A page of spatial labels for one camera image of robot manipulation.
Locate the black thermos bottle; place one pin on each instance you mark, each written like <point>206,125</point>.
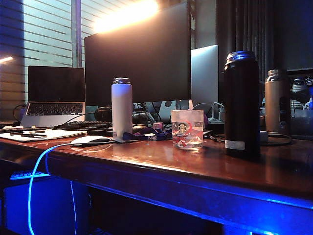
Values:
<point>242,105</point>

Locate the Starbucks glass cup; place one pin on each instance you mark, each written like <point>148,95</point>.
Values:
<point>187,132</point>

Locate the white thermos bottle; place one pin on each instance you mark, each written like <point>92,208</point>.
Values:
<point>121,110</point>

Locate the bronze metal thermos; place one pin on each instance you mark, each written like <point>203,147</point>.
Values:
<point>275,105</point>

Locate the small pink cube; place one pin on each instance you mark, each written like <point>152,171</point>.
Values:
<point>158,125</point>

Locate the blue ID badge holder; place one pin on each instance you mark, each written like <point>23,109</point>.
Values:
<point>121,140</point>

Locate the short black pen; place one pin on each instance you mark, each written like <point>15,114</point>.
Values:
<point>210,138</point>

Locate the white power strip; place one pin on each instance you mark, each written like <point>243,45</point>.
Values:
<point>215,121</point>

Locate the large black computer monitor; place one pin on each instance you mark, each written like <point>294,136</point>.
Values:
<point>137,61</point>

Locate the silver upright screen back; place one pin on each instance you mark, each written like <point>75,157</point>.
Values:
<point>204,76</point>

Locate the white plug charger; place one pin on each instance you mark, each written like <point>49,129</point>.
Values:
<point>221,115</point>

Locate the white computer mouse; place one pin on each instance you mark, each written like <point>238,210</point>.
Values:
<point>89,140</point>

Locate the black keyboard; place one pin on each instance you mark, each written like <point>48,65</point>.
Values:
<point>83,126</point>

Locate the white notepad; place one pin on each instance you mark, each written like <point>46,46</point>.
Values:
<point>61,134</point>

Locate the open silver laptop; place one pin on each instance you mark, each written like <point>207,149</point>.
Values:
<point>55,98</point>

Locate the white power adapter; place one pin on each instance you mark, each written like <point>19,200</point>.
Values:
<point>264,137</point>

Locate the horizontal window blinds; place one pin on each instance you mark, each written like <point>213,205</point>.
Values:
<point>46,36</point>

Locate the blue lit cabinet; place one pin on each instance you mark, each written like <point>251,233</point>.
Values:
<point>49,208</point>

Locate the blue lit keyboard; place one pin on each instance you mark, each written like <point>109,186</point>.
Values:
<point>27,175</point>

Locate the white ribbed container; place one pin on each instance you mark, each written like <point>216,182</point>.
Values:
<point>298,90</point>

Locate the grey window post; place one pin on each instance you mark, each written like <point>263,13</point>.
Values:
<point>76,31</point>

